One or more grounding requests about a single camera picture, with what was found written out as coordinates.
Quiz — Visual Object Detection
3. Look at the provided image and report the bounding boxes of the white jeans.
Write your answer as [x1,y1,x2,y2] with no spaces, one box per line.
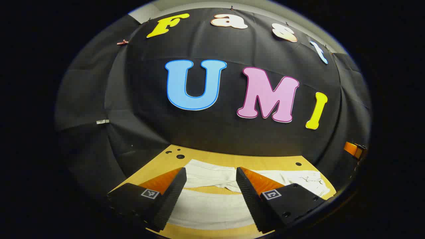
[168,159,331,230]

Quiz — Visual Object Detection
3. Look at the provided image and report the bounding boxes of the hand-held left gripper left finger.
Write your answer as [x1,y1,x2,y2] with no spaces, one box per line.
[107,167,187,233]

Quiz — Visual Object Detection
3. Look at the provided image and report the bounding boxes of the black backdrop cloth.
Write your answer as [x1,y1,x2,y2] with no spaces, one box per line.
[55,7,372,199]

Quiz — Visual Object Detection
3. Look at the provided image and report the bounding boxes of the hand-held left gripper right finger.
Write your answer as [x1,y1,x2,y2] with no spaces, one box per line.
[236,167,326,234]

